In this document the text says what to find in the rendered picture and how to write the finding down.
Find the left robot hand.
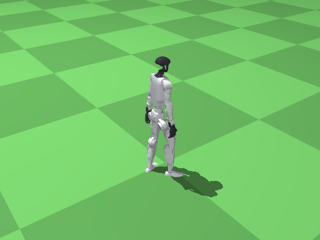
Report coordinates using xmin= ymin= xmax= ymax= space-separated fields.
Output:
xmin=145 ymin=107 xmax=152 ymax=124

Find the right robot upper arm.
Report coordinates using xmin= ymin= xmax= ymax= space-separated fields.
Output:
xmin=162 ymin=80 xmax=172 ymax=107

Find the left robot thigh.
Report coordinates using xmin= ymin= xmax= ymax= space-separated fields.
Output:
xmin=148 ymin=112 xmax=160 ymax=147

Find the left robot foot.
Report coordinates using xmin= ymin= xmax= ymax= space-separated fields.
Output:
xmin=145 ymin=162 xmax=158 ymax=173

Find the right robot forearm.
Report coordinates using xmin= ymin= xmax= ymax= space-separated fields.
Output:
xmin=165 ymin=102 xmax=175 ymax=126

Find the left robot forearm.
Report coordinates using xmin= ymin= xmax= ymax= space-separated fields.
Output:
xmin=146 ymin=93 xmax=153 ymax=111

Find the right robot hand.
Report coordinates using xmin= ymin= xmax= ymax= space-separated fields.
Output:
xmin=168 ymin=122 xmax=177 ymax=138

